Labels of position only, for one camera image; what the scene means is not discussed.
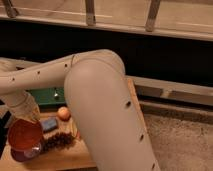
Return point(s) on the orange bowl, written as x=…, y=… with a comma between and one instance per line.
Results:
x=23, y=135

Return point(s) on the bunch of dark grapes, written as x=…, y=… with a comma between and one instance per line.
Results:
x=58, y=140

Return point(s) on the green plastic tray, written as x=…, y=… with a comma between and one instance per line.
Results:
x=45, y=97

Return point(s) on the metal spoon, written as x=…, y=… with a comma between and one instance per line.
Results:
x=56, y=95

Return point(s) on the orange apple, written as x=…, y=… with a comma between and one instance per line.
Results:
x=63, y=113

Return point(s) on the blue sponge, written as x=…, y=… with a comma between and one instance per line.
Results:
x=49, y=124

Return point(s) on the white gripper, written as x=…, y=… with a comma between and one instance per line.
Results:
x=27, y=109

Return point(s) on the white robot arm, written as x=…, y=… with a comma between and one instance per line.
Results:
x=96, y=91

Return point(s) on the yellow banana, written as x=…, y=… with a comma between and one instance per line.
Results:
x=72, y=128

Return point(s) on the purple bowl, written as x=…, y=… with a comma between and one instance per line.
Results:
x=22, y=156

